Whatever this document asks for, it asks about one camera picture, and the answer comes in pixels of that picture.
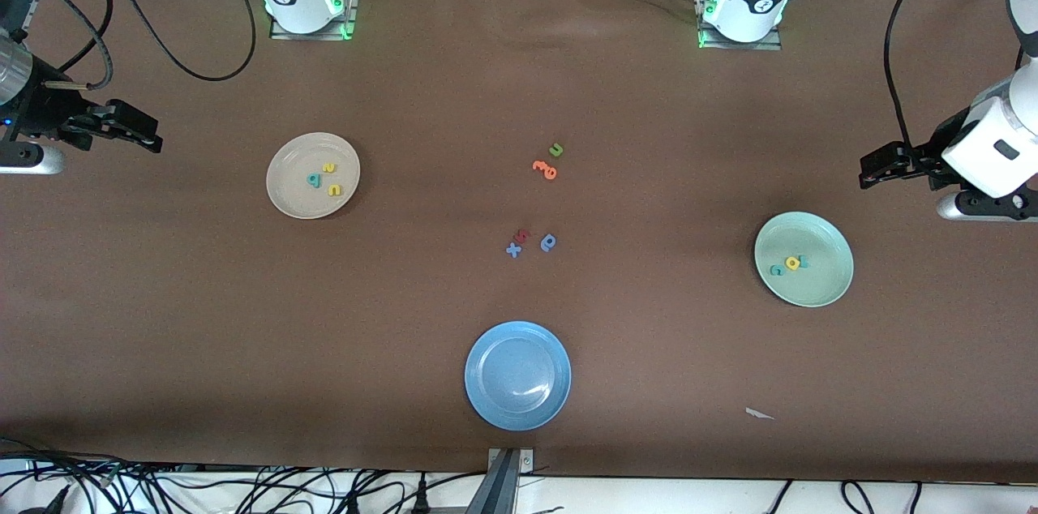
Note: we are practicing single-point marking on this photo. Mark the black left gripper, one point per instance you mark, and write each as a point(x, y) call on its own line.
point(941, 143)

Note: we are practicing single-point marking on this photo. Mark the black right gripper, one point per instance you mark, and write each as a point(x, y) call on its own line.
point(42, 110)

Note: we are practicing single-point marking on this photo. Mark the yellow letter o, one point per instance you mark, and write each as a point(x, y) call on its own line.
point(792, 263)

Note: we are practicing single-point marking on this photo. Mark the teal letter p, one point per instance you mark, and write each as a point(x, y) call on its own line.
point(313, 180)

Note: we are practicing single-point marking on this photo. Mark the black corrugated conduit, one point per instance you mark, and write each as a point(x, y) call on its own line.
point(81, 27)

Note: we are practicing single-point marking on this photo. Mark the pale green plate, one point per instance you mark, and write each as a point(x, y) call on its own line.
point(819, 287)

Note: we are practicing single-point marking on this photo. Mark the beige brown plate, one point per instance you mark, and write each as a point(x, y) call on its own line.
point(296, 202)

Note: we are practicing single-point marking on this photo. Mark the white paper scrap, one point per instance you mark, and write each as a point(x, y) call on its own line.
point(758, 413)

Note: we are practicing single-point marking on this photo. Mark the blue plate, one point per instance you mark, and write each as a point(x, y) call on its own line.
point(517, 376)

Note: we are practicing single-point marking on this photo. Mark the aluminium side rail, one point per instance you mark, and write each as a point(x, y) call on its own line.
point(16, 11)

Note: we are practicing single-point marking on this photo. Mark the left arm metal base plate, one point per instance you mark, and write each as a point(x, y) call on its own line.
point(770, 44)

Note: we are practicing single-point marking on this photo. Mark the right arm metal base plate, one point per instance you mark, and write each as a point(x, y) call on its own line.
point(353, 3)

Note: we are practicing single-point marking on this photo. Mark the grey metal table bracket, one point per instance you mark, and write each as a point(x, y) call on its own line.
point(503, 481)

